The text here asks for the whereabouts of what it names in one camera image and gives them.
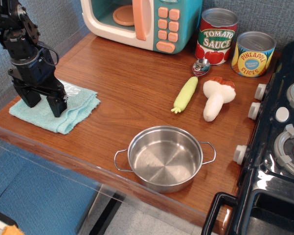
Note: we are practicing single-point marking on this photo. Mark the plush mushroom toy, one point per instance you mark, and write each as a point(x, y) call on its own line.
point(218, 92)

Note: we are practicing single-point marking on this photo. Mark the white stove knob upper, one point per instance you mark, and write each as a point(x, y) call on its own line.
point(260, 90)

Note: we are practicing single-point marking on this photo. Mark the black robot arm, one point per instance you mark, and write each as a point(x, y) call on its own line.
point(18, 34)

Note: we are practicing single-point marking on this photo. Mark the tomato sauce can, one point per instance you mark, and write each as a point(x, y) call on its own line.
point(216, 33)

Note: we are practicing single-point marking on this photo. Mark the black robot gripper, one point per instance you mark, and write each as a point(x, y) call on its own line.
point(34, 77)

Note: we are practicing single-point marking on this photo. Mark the stainless steel pot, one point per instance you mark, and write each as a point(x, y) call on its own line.
point(166, 159)

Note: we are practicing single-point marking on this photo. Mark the toy microwave teal and cream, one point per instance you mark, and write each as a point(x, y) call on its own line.
point(160, 25)

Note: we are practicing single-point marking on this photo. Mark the pineapple slices can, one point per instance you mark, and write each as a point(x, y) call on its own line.
point(253, 53)

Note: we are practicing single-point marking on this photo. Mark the spoon with green handle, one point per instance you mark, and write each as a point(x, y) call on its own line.
point(200, 68)

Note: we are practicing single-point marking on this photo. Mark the white stove knob middle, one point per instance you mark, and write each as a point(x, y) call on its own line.
point(254, 110)

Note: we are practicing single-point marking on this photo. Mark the light blue cloth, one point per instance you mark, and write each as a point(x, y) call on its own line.
point(81, 102)

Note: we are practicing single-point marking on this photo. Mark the black toy stove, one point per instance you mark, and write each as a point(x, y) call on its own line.
point(264, 204)

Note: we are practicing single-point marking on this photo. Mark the orange plate in microwave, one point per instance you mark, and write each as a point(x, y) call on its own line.
point(124, 15)

